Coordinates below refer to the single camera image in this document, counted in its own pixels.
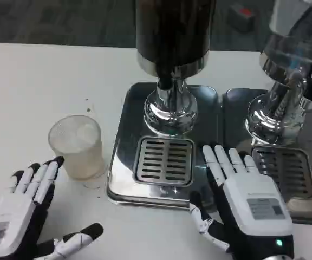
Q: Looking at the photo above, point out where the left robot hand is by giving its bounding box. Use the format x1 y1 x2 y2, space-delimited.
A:
0 155 105 260

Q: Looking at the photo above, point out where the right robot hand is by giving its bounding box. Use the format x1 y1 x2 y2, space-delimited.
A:
188 145 295 260

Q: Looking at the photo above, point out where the steel drip grid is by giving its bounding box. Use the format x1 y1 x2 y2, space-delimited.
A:
250 146 312 200
133 136 195 186

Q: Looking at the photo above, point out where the steel drip tray base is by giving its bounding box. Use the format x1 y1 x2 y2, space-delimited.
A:
222 87 312 220
106 82 223 211

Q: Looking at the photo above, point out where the clear ribbed glass cup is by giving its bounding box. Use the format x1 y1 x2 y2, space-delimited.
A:
47 114 106 180

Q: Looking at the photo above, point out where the clear drink dispenser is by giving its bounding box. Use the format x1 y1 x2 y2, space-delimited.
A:
244 0 312 147

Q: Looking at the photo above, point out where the dark drink dispenser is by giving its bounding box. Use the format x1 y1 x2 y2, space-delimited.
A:
135 0 218 134

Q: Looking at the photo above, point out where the dark box with red label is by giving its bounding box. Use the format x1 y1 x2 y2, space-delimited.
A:
227 3 256 32

